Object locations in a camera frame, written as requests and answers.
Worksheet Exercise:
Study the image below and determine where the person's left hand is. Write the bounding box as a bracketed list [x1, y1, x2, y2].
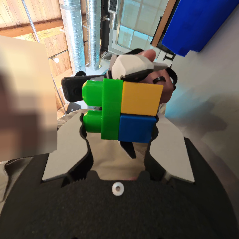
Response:
[129, 50, 176, 104]

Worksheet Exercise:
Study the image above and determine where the green toy building block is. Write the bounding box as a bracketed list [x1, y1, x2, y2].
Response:
[82, 79, 123, 140]

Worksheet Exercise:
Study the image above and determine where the wooden side table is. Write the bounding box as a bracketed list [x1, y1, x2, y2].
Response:
[151, 0, 177, 47]

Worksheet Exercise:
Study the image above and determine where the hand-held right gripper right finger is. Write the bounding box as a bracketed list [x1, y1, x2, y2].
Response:
[143, 115, 195, 183]

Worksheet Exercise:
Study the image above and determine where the silver ventilation duct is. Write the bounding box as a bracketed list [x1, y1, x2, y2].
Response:
[60, 0, 86, 75]
[87, 0, 101, 70]

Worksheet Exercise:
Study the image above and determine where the blue toy building block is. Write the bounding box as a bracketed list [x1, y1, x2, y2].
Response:
[118, 114, 157, 143]

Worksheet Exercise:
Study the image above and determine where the blue plastic bin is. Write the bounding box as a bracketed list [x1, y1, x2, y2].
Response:
[161, 0, 239, 57]

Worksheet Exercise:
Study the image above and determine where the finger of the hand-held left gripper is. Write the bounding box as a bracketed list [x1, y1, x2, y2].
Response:
[121, 142, 137, 159]
[112, 54, 168, 79]

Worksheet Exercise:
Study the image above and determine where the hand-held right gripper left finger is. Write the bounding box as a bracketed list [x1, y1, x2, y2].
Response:
[42, 111, 94, 182]

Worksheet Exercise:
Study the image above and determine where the yellow toy building block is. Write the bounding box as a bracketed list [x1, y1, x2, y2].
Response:
[121, 82, 163, 116]

